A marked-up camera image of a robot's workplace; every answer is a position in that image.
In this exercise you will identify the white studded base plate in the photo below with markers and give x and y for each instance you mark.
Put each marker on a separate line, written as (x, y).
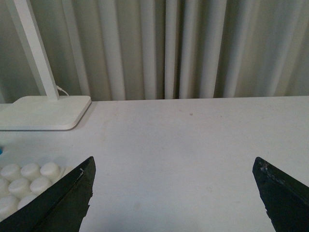
(19, 185)

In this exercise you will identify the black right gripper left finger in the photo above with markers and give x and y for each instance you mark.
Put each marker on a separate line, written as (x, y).
(61, 208)

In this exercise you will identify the grey pleated curtain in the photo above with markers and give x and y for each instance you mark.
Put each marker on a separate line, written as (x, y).
(176, 49)

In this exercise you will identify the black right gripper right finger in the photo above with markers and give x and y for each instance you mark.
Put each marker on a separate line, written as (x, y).
(286, 199)

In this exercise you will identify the white desk lamp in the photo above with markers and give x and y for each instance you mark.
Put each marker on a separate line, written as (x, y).
(50, 112)

